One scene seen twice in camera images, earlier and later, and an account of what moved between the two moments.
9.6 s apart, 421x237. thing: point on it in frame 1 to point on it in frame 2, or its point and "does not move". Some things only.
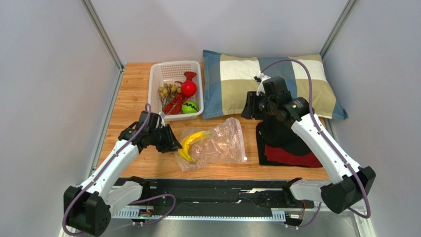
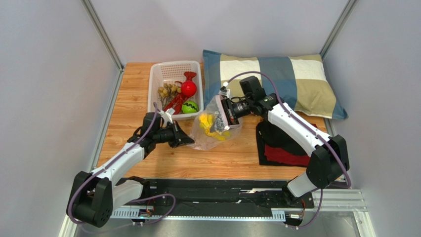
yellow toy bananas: (186, 141) to (205, 121)
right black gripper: (251, 107) to (227, 111)
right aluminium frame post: (339, 24) does not move
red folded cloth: (261, 146) does not move
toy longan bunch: (167, 93) does not move
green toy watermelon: (189, 107) does not move
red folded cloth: (279, 155) does not move
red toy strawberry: (189, 88) does not move
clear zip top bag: (223, 142) to (211, 127)
